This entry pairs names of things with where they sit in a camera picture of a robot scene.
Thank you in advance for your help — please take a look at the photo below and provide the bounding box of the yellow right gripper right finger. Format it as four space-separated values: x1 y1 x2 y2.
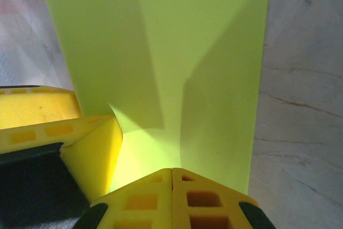
172 167 277 229

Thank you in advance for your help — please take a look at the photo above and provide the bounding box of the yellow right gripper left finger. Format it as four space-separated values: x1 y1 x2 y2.
77 168 173 229

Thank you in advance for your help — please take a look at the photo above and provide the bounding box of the lime green paper sheet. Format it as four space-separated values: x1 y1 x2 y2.
36 0 273 196

